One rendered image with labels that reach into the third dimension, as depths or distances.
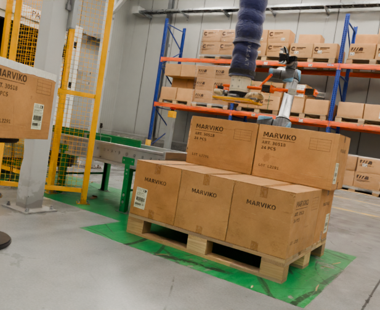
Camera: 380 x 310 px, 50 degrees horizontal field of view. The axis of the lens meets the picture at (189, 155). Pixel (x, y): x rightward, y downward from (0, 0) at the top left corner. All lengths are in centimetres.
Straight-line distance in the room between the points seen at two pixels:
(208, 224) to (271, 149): 81
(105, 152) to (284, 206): 194
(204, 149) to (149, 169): 62
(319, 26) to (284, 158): 973
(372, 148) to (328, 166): 870
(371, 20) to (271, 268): 1034
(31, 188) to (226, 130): 160
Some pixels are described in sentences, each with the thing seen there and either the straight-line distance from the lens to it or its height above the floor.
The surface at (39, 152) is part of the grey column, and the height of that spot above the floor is 47.
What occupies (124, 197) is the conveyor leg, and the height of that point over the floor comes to 14.
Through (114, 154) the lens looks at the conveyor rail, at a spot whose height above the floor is 50.
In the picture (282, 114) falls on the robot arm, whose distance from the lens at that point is 428.
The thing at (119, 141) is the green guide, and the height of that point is 59.
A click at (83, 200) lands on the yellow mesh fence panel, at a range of 391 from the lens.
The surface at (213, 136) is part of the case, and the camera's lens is 335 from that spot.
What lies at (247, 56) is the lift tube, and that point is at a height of 148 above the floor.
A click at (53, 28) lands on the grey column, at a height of 143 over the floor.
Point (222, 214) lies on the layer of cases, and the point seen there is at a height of 31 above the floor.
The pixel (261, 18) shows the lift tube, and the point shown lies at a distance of 357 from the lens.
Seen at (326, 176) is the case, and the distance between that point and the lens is 303.
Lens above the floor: 79
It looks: 3 degrees down
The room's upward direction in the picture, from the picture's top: 9 degrees clockwise
